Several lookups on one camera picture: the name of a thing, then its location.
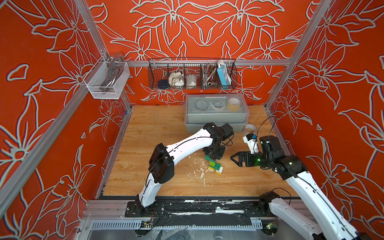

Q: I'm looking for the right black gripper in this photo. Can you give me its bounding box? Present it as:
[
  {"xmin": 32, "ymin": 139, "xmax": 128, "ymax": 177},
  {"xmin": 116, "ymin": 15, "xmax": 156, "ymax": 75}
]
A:
[{"xmin": 229, "ymin": 150, "xmax": 273, "ymax": 169}]

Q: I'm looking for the dark green long lego brick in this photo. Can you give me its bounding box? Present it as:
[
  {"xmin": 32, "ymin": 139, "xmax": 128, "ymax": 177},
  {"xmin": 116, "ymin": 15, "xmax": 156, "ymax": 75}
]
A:
[{"xmin": 208, "ymin": 162, "xmax": 223, "ymax": 172}]

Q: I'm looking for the white lego brick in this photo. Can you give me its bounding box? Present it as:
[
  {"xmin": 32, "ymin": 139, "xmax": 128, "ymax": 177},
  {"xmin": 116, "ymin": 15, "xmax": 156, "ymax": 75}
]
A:
[{"xmin": 216, "ymin": 167, "xmax": 224, "ymax": 175}]

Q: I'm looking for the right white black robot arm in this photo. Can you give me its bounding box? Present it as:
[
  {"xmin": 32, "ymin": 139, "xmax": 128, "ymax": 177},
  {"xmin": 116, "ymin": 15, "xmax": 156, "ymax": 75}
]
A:
[{"xmin": 231, "ymin": 133, "xmax": 370, "ymax": 240}]

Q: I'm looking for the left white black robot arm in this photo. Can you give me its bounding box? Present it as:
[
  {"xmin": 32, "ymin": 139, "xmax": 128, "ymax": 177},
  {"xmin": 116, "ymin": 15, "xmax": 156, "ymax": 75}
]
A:
[{"xmin": 136, "ymin": 123, "xmax": 234, "ymax": 209}]

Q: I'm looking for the clear tape roll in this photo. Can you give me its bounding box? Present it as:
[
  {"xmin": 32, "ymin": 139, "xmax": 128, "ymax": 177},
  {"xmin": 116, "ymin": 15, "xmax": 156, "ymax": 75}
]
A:
[{"xmin": 242, "ymin": 124, "xmax": 258, "ymax": 136}]

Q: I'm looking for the grey plastic storage box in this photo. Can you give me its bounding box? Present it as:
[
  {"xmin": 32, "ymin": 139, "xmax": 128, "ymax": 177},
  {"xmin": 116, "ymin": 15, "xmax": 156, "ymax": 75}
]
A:
[{"xmin": 185, "ymin": 94, "xmax": 250, "ymax": 133}]

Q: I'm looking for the blue white box in basket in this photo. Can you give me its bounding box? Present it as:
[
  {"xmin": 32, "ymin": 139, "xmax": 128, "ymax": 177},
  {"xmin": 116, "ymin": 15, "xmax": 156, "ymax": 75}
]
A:
[{"xmin": 217, "ymin": 65, "xmax": 232, "ymax": 87}]

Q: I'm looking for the white crumpled bag in basket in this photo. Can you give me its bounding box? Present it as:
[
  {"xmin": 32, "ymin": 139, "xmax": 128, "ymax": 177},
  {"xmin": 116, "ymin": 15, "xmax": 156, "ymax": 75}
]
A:
[{"xmin": 168, "ymin": 72, "xmax": 185, "ymax": 88}]

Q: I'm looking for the white cable duct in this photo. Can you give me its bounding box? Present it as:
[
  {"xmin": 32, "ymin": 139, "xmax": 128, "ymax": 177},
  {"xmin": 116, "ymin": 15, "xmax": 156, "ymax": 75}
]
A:
[{"xmin": 101, "ymin": 219, "xmax": 262, "ymax": 231}]

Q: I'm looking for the black wire basket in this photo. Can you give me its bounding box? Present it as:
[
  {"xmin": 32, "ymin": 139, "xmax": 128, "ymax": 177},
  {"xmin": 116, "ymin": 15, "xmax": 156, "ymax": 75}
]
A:
[{"xmin": 148, "ymin": 57, "xmax": 238, "ymax": 90}]

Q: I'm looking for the clear plastic wall bin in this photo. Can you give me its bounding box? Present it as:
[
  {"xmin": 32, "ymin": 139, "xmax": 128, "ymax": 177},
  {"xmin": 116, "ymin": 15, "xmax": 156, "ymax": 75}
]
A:
[{"xmin": 85, "ymin": 52, "xmax": 130, "ymax": 100}]

